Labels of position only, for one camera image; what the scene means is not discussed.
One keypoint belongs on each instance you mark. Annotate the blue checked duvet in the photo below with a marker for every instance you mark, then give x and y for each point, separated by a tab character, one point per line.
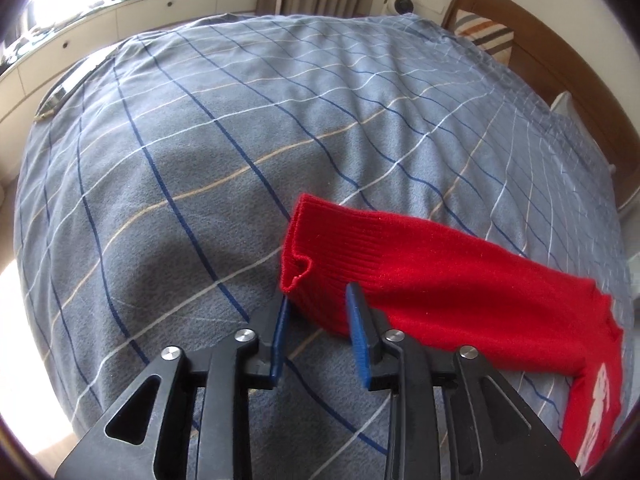
260	160

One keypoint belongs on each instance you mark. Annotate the red knitted sweater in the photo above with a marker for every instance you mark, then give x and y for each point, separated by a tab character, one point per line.
450	285

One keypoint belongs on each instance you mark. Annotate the white window seat cabinet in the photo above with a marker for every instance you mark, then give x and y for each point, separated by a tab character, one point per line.
125	20

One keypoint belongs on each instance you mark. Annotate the white pillow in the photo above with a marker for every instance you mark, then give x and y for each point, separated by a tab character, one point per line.
582	127

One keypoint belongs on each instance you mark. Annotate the striped pillow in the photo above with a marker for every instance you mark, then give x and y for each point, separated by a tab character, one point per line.
487	32

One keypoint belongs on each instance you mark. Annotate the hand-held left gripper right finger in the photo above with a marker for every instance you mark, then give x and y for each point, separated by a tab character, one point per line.
359	340

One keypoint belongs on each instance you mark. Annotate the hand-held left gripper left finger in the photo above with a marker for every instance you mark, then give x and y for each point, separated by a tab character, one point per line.
278	340

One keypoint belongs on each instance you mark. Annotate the wooden bed headboard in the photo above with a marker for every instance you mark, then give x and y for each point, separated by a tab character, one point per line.
565	50

